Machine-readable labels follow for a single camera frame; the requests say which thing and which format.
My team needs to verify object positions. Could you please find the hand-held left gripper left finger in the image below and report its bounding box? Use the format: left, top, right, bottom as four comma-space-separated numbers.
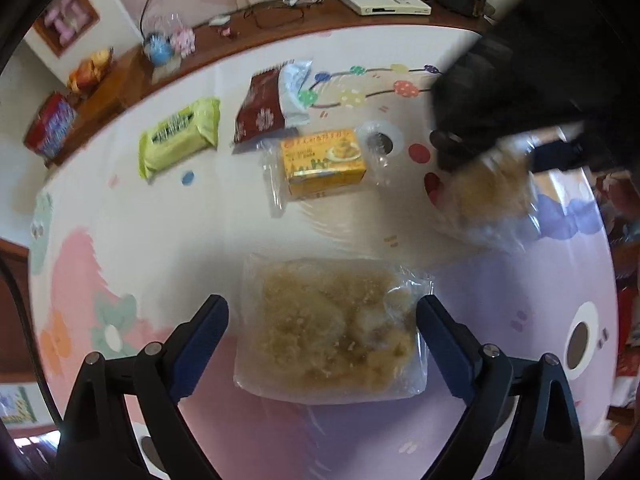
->
57, 294, 231, 480

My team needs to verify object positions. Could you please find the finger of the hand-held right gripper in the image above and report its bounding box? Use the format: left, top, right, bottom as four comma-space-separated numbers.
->
431, 127, 498, 172
529, 122, 588, 173

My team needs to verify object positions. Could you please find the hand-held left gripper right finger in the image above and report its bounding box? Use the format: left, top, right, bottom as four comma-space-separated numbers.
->
416, 294, 586, 480

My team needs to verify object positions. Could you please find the clear rice crisp packet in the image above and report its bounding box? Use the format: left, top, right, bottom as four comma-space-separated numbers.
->
432, 125, 543, 256
234, 254, 433, 403

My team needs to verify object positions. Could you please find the pastel printed tablecloth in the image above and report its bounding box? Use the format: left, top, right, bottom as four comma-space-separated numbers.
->
27, 25, 618, 480

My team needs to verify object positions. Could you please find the yellow boxed snack packet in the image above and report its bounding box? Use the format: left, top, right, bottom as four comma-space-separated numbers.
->
257, 120, 406, 218

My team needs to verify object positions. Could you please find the white set-top box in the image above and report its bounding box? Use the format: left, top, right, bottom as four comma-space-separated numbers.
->
336, 0, 432, 17

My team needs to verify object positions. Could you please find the white silver snack packet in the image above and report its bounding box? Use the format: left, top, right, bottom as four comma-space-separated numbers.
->
277, 60, 313, 128

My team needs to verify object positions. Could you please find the dark red snack packet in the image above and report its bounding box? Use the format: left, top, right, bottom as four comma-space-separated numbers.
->
232, 65, 288, 146

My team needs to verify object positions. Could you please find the green snack packet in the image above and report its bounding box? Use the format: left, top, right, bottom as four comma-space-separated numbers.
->
137, 97, 222, 181

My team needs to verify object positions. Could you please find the red purple box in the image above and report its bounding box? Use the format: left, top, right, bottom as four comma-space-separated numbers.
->
24, 92, 78, 158

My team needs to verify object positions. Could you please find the wooden sideboard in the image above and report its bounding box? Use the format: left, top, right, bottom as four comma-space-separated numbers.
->
42, 0, 496, 166

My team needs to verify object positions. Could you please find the pink toy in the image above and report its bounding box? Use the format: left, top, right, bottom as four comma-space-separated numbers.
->
170, 27, 196, 58

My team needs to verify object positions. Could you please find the orange toy figure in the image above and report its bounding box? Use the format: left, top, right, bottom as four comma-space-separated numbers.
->
67, 47, 113, 93

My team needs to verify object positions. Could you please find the blue toy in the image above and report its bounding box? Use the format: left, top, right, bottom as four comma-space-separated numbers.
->
142, 32, 173, 68

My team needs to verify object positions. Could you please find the wooden picture frame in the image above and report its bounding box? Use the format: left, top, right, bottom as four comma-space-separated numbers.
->
32, 0, 101, 58

